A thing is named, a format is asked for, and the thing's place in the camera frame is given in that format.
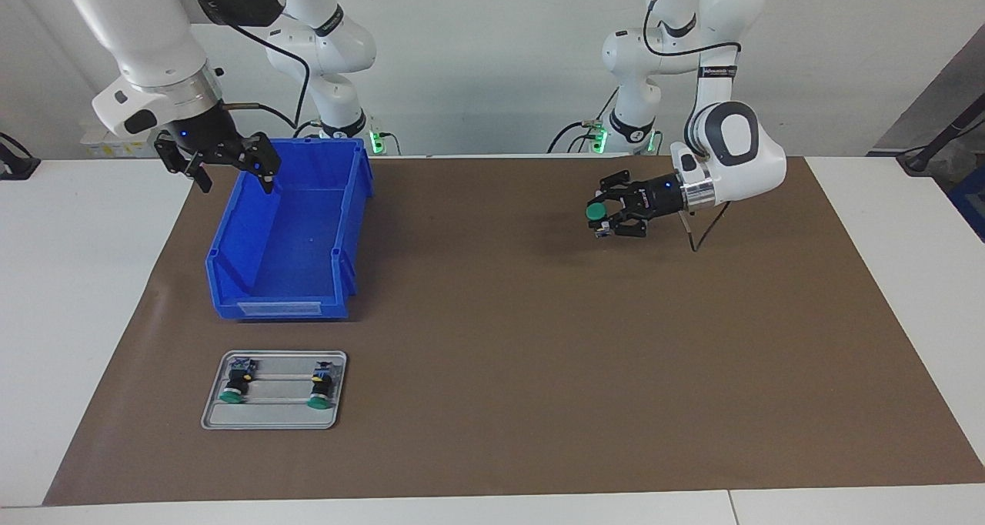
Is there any green push button switch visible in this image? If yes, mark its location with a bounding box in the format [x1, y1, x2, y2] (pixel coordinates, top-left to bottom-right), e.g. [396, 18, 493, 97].
[219, 356, 258, 405]
[586, 202, 614, 239]
[307, 361, 335, 411]

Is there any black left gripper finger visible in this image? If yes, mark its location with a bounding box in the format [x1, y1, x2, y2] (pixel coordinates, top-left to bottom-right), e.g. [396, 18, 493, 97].
[599, 169, 652, 203]
[596, 209, 652, 239]

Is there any silver metal tray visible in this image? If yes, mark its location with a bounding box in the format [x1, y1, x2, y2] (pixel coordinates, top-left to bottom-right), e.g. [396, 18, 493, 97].
[201, 349, 348, 431]

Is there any brown table mat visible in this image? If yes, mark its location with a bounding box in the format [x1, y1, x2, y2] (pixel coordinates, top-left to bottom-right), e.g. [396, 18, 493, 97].
[42, 154, 985, 507]

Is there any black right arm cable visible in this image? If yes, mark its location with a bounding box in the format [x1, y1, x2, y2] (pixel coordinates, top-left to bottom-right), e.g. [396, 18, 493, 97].
[177, 0, 311, 131]

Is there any black stand pole with foot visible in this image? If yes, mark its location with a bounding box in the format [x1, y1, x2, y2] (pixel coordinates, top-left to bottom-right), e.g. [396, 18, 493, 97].
[897, 94, 985, 176]

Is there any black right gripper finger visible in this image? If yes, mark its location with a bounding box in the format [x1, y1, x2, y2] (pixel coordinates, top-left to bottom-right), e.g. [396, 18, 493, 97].
[222, 132, 282, 196]
[153, 134, 214, 196]

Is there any dark grey partition panel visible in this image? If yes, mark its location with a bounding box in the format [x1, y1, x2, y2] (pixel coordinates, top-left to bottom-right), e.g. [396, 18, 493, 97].
[870, 25, 985, 156]

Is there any blue plastic storage bin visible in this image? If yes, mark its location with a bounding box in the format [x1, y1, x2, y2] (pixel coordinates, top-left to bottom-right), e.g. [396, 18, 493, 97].
[205, 137, 376, 322]

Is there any black stand foot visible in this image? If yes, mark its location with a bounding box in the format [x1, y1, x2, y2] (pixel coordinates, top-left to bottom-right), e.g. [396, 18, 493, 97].
[0, 132, 41, 181]

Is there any white wall box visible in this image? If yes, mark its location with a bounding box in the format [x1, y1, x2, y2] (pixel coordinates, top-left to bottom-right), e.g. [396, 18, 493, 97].
[81, 129, 166, 159]

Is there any blue plastic box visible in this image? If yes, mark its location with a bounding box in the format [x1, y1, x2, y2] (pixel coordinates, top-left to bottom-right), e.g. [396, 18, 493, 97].
[948, 163, 985, 242]

